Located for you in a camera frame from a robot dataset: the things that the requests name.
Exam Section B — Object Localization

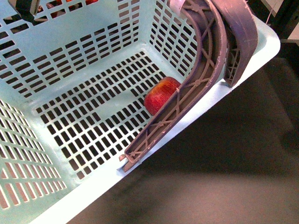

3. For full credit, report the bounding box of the light blue plastic basket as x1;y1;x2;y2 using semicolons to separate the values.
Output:
0;0;280;224

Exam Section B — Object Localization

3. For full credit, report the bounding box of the red yellow apple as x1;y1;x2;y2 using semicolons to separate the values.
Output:
144;77;181;115

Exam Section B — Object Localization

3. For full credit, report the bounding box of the white zip tie right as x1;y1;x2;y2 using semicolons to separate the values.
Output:
169;0;185;16

